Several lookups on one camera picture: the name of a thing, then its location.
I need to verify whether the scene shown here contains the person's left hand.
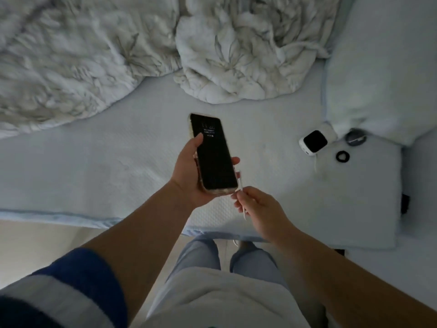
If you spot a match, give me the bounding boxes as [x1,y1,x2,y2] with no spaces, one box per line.
[170,133,241,211]

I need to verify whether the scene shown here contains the person's right hand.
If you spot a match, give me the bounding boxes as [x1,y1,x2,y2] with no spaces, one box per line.
[230,186,302,245]

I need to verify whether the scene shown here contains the white charging cable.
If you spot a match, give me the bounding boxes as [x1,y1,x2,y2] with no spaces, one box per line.
[236,171,247,221]

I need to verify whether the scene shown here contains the black smartphone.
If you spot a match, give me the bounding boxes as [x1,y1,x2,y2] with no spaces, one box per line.
[189,113,239,196]

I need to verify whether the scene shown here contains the person's right forearm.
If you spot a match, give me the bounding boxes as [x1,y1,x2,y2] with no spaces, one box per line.
[271,227,437,328]

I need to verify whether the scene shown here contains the person's left forearm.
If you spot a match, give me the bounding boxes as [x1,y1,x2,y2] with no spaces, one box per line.
[80,181,196,325]

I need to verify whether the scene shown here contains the light grey trousers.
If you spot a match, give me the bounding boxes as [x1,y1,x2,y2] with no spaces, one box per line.
[167,235,291,291]

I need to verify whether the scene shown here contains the pale blue bed sheet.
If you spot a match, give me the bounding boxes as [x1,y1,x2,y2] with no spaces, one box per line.
[0,59,437,313]

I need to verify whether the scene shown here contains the white smartwatch with black screen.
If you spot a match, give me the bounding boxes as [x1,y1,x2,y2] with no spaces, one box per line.
[299,123,338,157]

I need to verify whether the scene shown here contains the flat pale blue pillow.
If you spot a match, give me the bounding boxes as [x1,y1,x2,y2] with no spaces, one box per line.
[313,134,404,250]

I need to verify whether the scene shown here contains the grey round case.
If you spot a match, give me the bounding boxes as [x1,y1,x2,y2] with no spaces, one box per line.
[344,128,368,147]

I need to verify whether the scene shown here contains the white floral duvet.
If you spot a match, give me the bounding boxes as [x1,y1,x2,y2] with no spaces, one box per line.
[0,0,343,139]

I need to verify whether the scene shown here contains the blue and white top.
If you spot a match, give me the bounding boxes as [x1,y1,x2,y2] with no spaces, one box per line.
[0,248,311,328]

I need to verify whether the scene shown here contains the large pale blue pillow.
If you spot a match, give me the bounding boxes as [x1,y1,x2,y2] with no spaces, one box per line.
[322,0,437,147]

